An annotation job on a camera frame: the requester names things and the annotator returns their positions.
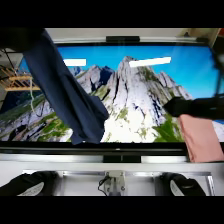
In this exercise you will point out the silver frame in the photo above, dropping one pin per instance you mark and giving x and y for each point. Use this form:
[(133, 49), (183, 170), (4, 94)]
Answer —
[(83, 165)]

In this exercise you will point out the dark blue garment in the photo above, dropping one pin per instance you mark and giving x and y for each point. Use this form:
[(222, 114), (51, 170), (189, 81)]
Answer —
[(68, 96)]

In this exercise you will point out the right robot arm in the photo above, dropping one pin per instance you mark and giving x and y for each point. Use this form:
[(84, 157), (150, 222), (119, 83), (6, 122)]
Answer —
[(200, 107)]

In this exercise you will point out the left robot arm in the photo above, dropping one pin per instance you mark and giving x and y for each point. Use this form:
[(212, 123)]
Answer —
[(23, 182)]

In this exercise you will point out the pink garment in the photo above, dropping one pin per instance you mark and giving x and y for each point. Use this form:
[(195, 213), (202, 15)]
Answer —
[(201, 140)]

